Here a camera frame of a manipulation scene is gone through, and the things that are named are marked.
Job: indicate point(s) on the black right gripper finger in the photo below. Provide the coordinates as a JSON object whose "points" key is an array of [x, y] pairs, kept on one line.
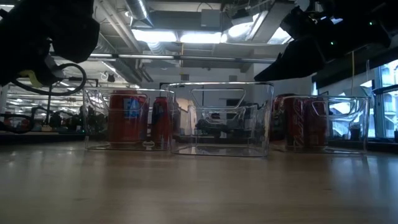
{"points": [[298, 62]]}

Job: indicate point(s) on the red Coca-Cola can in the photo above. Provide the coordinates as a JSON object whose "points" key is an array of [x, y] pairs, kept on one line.
{"points": [[279, 121], [315, 124], [293, 124]]}

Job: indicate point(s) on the clear plastic bin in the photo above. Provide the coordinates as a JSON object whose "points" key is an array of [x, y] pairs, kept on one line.
{"points": [[224, 146], [96, 137], [351, 137]]}

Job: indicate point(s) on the red Fanta can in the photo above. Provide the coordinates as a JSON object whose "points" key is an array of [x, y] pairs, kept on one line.
{"points": [[127, 127], [161, 124]]}

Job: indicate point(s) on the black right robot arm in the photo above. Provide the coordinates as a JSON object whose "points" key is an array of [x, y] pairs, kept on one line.
{"points": [[357, 9]]}

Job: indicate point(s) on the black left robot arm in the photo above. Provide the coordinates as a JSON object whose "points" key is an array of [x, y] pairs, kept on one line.
{"points": [[74, 28]]}

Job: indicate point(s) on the grey ceiling box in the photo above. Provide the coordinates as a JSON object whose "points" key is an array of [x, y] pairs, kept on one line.
{"points": [[211, 18]]}

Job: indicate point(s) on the grey horizontal pipe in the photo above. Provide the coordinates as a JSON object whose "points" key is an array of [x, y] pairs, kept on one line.
{"points": [[180, 58]]}

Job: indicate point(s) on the ceiling light panel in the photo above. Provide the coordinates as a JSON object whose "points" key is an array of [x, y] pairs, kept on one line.
{"points": [[177, 36]]}

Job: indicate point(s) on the black aluminium table frame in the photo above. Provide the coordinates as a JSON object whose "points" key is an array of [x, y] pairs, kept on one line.
{"points": [[37, 138]]}

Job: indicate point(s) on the silver ventilation duct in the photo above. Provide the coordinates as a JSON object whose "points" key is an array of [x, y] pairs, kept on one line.
{"points": [[140, 9]]}

